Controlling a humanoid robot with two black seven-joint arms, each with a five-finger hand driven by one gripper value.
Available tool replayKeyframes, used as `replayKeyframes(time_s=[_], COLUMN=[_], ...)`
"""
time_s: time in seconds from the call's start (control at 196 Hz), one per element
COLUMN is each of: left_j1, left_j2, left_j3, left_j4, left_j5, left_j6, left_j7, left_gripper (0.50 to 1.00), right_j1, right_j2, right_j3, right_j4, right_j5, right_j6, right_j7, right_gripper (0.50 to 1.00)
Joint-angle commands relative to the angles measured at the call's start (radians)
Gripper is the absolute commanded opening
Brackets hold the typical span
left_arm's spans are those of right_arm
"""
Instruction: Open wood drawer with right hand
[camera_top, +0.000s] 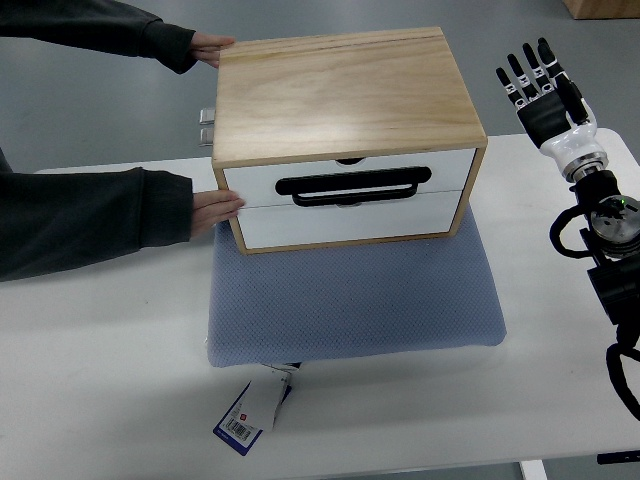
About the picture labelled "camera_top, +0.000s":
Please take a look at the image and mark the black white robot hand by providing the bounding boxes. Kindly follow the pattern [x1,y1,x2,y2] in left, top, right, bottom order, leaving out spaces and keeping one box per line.
[496,37,608,183]

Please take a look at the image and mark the person's lower hand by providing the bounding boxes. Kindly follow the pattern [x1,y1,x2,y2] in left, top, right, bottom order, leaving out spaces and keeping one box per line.
[191,190,245,238]

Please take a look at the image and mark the person's upper hand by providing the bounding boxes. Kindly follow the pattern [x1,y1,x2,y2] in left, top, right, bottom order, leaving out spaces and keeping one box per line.
[189,32,235,68]

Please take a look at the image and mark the wooden drawer cabinet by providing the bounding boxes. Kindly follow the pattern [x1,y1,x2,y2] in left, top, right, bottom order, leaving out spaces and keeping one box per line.
[212,27,488,254]

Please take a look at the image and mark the white top drawer black handle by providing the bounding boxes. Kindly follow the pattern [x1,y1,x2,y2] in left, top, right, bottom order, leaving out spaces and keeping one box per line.
[224,149,475,208]

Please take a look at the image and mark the upper dark sleeve forearm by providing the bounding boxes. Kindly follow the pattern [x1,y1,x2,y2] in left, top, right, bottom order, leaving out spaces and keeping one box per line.
[1,1,196,74]

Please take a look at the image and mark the lower dark sleeve forearm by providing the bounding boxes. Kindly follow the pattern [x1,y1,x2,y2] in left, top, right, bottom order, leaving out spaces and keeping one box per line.
[1,161,193,281]

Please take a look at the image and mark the white bottom drawer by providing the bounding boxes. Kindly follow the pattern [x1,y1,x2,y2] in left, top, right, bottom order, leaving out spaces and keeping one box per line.
[238,191,461,250]

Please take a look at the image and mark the blue white product tag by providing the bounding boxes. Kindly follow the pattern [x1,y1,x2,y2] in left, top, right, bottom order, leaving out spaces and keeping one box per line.
[213,363,301,456]

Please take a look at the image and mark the blue mesh cushion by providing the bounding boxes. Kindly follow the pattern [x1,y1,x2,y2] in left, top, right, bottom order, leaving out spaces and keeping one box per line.
[207,213,506,367]

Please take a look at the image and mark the black table control panel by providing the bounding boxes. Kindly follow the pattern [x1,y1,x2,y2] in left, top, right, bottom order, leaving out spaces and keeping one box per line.
[596,450,640,465]

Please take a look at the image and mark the white table leg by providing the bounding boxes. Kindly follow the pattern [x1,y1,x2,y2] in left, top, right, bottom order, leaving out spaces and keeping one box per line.
[519,460,548,480]

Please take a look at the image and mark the metal table bracket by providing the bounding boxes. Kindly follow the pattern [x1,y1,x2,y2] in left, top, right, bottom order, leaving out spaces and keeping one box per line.
[199,107,215,146]

